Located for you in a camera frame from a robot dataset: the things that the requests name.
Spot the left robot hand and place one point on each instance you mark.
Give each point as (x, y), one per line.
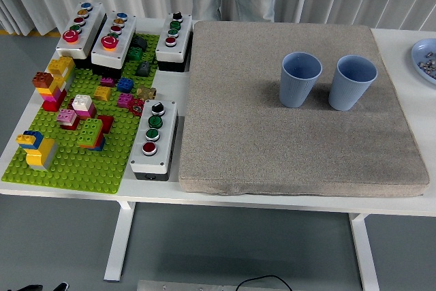
(63, 287)

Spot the blue ribbed cup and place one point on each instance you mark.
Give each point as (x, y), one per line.
(296, 90)
(351, 90)

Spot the white table leg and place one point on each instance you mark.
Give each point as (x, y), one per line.
(119, 236)
(366, 253)

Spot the green studded baseplate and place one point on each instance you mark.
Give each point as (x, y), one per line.
(85, 168)

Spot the yellow and blue brick stack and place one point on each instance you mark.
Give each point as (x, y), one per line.
(39, 154)

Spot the green-topped brick stack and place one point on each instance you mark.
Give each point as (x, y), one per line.
(90, 132)

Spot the pink-topped brick stack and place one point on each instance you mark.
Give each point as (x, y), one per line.
(67, 119)

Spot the red brick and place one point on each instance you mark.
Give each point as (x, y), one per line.
(107, 122)

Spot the white-topped pink brick stack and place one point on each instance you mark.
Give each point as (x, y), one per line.
(83, 105)

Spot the four-button control box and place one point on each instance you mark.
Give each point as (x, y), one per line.
(182, 37)
(167, 127)

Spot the brown-topped brick tower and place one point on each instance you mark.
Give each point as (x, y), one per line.
(49, 91)

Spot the magenta brick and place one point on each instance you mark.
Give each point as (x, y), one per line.
(107, 81)
(124, 100)

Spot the brass valve with red handwheel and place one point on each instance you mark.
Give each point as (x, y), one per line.
(146, 92)

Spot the yellow and white brick stack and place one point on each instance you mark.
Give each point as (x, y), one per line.
(61, 65)

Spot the dark grey brick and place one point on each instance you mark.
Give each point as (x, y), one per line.
(143, 69)
(139, 43)

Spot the dark green brick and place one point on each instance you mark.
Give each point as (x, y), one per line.
(135, 54)

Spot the grey-brown mat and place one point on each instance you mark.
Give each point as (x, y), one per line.
(238, 117)

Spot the five-button control box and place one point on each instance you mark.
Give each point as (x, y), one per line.
(88, 25)
(126, 35)

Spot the blue plate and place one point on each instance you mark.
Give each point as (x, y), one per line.
(422, 49)

